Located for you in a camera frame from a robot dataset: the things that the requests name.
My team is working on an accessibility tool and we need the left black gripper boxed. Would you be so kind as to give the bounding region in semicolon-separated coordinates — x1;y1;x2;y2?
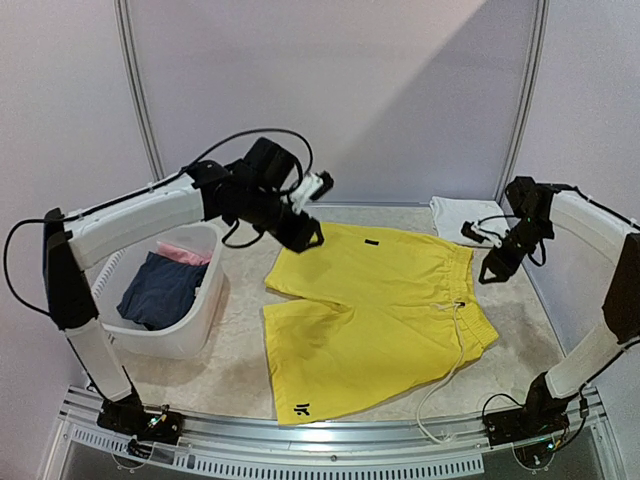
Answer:
243;189;327;256

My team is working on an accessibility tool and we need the white t-shirt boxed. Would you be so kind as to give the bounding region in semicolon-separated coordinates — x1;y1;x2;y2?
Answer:
429;196;509;248

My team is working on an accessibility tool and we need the yellow garment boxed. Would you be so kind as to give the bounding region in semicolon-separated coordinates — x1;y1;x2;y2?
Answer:
263;223;498;425

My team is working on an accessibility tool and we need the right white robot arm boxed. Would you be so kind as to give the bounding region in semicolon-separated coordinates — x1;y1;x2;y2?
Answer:
479;176;639;436

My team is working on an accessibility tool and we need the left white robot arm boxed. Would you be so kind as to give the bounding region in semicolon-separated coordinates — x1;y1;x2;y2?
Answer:
43;137;334;434

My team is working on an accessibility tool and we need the white plastic laundry basket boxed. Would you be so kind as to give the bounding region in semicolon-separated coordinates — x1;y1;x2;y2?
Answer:
92;223;224;359

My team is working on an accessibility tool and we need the pink garment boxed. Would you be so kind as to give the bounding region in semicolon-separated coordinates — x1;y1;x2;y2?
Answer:
155;241;212;266

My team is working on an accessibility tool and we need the dark blue garment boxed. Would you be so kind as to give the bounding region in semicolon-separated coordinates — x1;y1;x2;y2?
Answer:
116;252;208;331

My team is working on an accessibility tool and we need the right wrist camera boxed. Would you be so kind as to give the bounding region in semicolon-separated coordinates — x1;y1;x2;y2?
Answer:
461;221;504;248

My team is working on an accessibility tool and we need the white drawstring cord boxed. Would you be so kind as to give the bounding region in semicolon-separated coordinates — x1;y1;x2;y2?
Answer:
415;300;467;445

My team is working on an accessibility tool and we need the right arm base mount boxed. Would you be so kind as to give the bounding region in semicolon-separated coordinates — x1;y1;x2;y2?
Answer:
481;393;576;447

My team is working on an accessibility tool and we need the front aluminium rail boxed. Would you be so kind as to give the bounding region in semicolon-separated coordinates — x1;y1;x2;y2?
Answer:
46;388;626;479

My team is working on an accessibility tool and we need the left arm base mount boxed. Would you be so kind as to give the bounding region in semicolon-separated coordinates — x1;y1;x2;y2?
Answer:
97;391;185;445

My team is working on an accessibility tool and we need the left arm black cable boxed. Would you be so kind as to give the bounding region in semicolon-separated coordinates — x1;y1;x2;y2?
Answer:
3;217;56;319

